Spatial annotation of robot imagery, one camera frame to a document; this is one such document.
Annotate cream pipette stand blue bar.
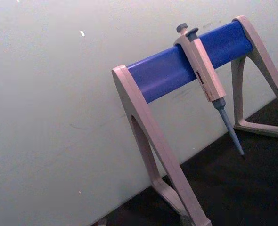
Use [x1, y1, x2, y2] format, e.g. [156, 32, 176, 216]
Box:
[111, 15, 278, 226]

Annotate plain pale wall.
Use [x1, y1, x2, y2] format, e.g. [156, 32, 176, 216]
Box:
[0, 0, 278, 226]

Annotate black table cloth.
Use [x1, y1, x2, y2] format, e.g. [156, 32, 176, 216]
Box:
[90, 88, 278, 226]

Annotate cream grey pipette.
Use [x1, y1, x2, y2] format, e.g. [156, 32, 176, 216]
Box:
[173, 23, 246, 157]

